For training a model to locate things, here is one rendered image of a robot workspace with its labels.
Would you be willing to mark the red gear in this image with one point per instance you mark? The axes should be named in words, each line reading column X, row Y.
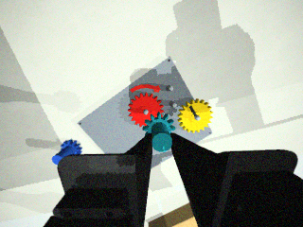
column 140, row 104

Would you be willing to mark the yellow gear with black stripe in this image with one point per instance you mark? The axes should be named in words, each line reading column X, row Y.
column 191, row 109

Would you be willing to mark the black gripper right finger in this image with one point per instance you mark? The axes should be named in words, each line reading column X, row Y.
column 207, row 175

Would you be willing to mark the grey flat board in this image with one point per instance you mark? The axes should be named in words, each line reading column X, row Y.
column 110, row 127

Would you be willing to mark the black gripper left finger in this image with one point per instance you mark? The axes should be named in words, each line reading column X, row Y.
column 130, row 170

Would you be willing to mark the teal gear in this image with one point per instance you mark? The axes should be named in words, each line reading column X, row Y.
column 161, row 130

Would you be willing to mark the blue gear with shaft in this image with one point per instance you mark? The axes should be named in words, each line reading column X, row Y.
column 68, row 147

